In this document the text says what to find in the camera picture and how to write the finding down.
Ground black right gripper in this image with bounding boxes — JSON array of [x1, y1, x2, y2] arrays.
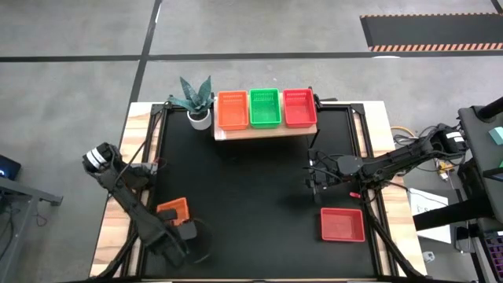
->
[[305, 149, 341, 204]]

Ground black cart bar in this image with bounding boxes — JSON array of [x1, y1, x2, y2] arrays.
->
[[412, 198, 494, 232]]

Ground dark laptop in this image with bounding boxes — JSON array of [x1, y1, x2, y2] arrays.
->
[[0, 153, 23, 181]]

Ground teal block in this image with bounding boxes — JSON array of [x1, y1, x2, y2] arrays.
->
[[488, 125, 503, 146]]

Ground purple lit keyboard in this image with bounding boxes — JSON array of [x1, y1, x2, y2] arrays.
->
[[482, 230, 503, 272]]

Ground black mat with striped edge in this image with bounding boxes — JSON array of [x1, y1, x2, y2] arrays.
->
[[360, 13, 503, 53]]

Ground snake plant in white pot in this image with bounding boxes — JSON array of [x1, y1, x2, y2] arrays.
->
[[167, 75, 216, 131]]

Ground grey side table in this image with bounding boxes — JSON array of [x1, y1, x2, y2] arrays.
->
[[0, 175, 64, 283]]

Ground white sheet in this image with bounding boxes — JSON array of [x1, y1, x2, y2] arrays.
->
[[408, 187, 453, 244]]

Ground orange plastic slotted basket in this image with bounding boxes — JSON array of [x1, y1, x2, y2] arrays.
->
[[216, 90, 251, 131], [156, 197, 190, 228]]

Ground light wooden shelf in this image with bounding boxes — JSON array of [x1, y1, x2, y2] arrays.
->
[[212, 90, 318, 142]]

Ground red plastic slotted basket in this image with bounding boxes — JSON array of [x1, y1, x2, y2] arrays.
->
[[320, 207, 366, 243], [282, 88, 318, 129]]

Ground black pole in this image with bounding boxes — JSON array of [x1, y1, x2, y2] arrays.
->
[[476, 96, 503, 120]]

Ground green plastic slotted basket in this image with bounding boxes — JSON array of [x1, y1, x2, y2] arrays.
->
[[248, 87, 283, 130]]

